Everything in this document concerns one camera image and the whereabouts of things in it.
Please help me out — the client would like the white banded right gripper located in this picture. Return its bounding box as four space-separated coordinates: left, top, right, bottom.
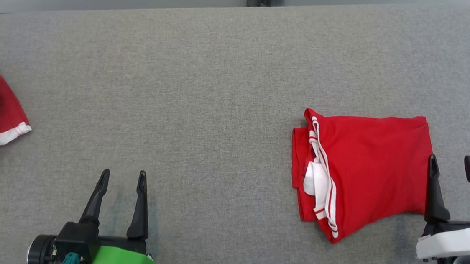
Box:
415 152 470 264

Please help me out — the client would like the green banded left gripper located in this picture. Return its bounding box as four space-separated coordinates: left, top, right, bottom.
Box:
76 165 163 264

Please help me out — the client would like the red and white striped shirt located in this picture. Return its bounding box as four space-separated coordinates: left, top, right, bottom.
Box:
284 106 437 251

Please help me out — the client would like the black cylinder left gripper motor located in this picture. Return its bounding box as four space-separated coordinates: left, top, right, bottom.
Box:
26 233 59 264

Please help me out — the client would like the grey fabric sofa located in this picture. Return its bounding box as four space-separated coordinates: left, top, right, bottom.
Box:
0 0 470 264

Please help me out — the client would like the teal left camera connector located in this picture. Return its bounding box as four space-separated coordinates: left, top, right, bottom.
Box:
60 251 83 264

